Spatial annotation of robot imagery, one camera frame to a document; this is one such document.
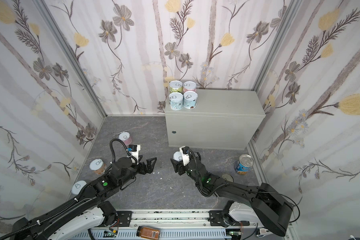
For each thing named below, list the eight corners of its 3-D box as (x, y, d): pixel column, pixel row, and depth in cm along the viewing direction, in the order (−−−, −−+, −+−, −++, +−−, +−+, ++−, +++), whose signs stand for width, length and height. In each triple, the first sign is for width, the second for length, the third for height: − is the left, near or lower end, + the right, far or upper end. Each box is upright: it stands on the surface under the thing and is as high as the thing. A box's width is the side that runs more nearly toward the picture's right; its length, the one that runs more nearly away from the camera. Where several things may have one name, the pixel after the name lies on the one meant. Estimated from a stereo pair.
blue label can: (235, 175, 92) (241, 166, 82) (232, 163, 97) (237, 154, 88) (248, 175, 92) (256, 167, 82) (245, 163, 97) (251, 154, 88)
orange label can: (91, 174, 91) (86, 170, 87) (96, 163, 96) (91, 158, 91) (104, 174, 91) (99, 170, 87) (108, 163, 96) (104, 158, 91)
